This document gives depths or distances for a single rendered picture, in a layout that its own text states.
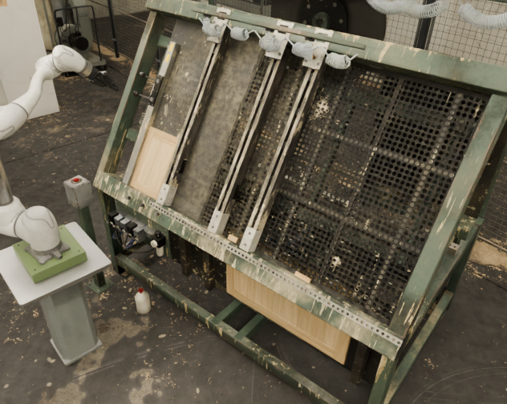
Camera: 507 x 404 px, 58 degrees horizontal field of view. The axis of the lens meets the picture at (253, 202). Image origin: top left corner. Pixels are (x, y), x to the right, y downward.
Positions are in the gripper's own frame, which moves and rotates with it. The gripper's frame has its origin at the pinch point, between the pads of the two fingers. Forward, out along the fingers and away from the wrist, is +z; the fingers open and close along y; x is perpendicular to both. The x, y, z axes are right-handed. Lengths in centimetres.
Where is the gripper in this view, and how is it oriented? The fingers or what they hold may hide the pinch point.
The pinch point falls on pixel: (113, 86)
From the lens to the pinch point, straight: 292.6
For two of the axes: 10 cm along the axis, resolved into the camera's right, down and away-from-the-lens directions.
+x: 2.0, 9.1, -3.6
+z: 4.6, 2.3, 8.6
